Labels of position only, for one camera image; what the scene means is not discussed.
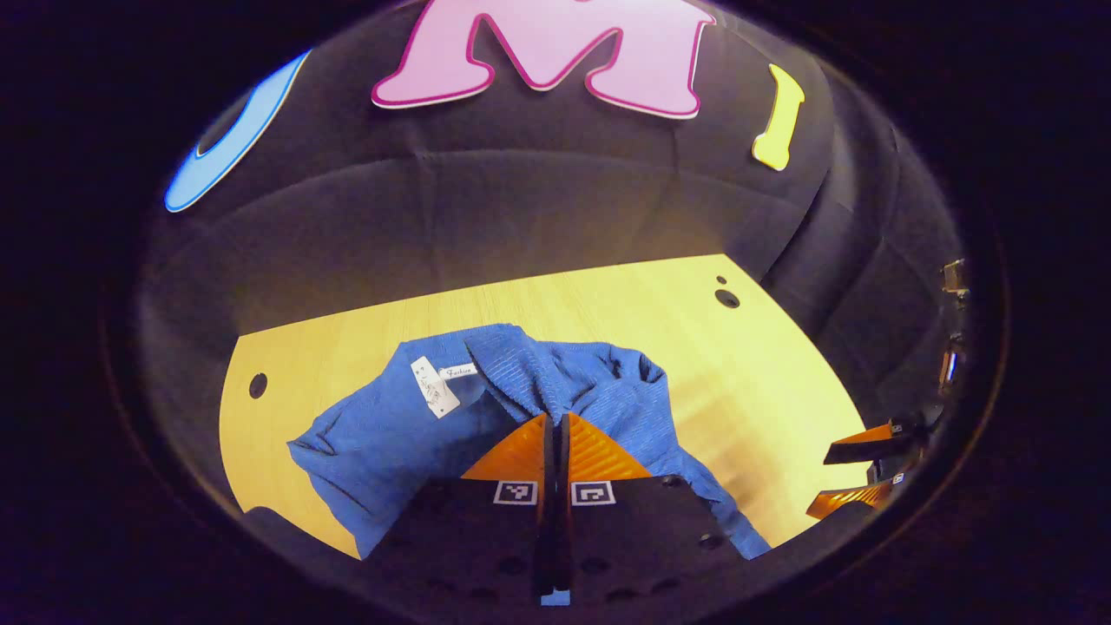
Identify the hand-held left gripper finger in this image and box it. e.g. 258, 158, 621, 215
360, 412, 556, 604
556, 412, 756, 606

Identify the blue button shirt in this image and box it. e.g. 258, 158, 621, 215
288, 323, 772, 561

